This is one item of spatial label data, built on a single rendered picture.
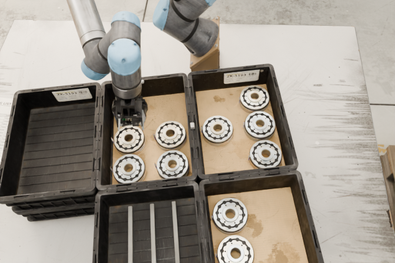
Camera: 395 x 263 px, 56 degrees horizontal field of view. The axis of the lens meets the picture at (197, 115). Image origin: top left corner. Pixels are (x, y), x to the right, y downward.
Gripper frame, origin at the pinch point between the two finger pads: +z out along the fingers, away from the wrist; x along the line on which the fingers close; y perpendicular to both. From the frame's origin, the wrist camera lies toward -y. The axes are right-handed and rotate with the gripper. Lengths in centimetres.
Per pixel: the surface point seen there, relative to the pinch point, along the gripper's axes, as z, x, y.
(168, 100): 11.7, 13.1, -15.6
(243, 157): 8.3, 35.7, 10.4
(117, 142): 11.7, -5.0, 1.0
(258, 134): 4.6, 41.3, 4.1
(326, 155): 16, 69, 7
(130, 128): 10.9, -0.9, -3.6
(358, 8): 73, 158, -133
